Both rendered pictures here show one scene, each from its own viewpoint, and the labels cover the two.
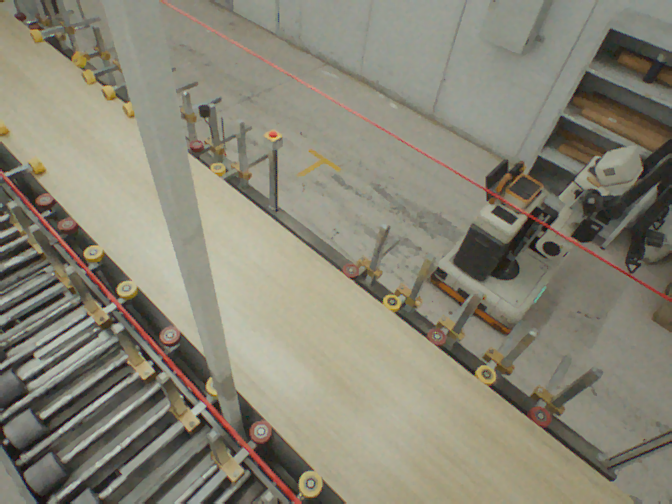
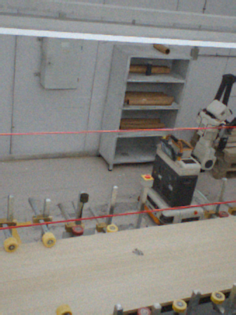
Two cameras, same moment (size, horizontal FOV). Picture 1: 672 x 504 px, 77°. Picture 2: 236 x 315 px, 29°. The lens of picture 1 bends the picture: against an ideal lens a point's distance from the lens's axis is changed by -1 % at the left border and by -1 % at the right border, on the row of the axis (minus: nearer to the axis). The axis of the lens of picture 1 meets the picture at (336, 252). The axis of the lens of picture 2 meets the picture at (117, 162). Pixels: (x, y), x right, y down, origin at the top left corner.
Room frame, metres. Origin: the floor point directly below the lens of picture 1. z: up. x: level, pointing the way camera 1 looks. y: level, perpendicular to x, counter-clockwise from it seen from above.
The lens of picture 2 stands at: (0.64, 3.22, 2.81)
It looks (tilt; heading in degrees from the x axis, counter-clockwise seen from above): 27 degrees down; 297
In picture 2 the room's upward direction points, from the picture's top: 10 degrees clockwise
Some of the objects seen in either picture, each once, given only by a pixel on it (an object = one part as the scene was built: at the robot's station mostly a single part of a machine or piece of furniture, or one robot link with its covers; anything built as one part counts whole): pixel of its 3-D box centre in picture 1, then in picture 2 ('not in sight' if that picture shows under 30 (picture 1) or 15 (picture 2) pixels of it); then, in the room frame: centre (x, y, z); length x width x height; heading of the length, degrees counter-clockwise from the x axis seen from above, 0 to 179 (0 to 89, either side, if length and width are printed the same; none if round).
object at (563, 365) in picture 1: (549, 390); not in sight; (0.85, -1.02, 0.81); 0.43 x 0.03 x 0.04; 145
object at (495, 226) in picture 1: (505, 227); (177, 171); (2.06, -1.07, 0.59); 0.55 x 0.34 x 0.83; 145
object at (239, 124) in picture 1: (242, 156); (109, 213); (1.93, 0.62, 0.93); 0.04 x 0.04 x 0.48; 55
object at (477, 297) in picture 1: (461, 322); not in sight; (1.07, -0.61, 0.89); 0.04 x 0.04 x 0.48; 55
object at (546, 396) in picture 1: (548, 401); not in sight; (0.80, -1.00, 0.81); 0.14 x 0.06 x 0.05; 55
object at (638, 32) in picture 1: (614, 139); (142, 109); (3.04, -2.00, 0.78); 0.90 x 0.45 x 1.55; 55
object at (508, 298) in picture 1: (492, 274); (175, 204); (2.01, -1.15, 0.16); 0.67 x 0.64 x 0.25; 55
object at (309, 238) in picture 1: (225, 174); not in sight; (2.04, 0.77, 0.67); 5.11 x 0.08 x 0.10; 55
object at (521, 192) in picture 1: (521, 193); (181, 148); (2.07, -1.06, 0.87); 0.23 x 0.15 x 0.11; 145
